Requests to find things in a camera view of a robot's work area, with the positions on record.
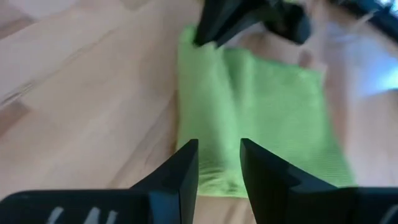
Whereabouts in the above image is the green microfiber towel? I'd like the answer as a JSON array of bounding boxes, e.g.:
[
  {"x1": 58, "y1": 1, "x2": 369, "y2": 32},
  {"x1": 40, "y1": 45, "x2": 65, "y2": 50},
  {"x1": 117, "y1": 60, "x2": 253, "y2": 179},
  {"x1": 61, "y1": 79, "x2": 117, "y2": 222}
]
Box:
[{"x1": 175, "y1": 24, "x2": 357, "y2": 198}]

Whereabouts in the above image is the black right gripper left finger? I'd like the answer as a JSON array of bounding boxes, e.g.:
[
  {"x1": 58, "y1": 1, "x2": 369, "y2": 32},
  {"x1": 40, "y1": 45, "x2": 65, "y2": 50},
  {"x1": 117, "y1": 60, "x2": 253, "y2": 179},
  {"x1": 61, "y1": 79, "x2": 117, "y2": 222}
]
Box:
[{"x1": 130, "y1": 138, "x2": 200, "y2": 224}]

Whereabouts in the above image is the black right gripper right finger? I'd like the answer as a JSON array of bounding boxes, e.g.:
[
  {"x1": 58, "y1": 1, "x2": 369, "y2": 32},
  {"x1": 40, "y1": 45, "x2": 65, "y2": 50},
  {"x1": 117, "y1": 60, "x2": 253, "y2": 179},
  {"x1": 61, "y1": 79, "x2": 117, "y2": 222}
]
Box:
[{"x1": 239, "y1": 138, "x2": 339, "y2": 224}]

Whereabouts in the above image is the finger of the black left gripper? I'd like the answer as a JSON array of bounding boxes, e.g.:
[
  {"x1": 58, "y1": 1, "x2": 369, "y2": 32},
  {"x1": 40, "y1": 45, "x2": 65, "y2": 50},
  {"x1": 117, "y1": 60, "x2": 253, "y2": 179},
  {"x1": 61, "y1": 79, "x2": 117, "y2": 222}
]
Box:
[
  {"x1": 192, "y1": 0, "x2": 224, "y2": 47},
  {"x1": 214, "y1": 0, "x2": 271, "y2": 48}
]

